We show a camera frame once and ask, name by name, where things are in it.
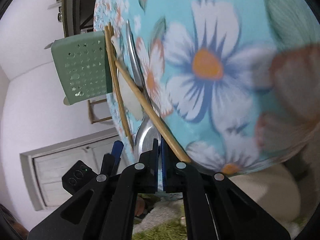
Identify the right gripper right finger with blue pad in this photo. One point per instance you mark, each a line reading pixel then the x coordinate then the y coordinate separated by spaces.
pixel 167 170

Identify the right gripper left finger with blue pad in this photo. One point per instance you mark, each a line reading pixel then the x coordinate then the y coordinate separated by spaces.
pixel 153 167

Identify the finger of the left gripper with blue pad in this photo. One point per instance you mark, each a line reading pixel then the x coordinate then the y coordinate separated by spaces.
pixel 116 152

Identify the metal spoon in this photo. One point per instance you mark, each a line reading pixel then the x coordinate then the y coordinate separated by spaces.
pixel 147 131

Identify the white ceramic soup spoon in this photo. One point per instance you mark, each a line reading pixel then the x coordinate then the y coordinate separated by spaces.
pixel 129 99

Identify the bamboo chopstick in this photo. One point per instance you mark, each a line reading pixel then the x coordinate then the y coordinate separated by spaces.
pixel 111 54
pixel 157 121

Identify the white panel door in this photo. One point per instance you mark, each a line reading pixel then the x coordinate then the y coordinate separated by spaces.
pixel 43 168

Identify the wooden chair black seat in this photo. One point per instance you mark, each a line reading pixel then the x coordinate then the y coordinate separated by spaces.
pixel 98 111

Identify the green perforated utensil holder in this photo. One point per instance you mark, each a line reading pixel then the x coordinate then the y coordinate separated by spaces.
pixel 82 66

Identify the floral turquoise tablecloth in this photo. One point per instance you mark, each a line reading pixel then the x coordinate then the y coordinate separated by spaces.
pixel 236 81

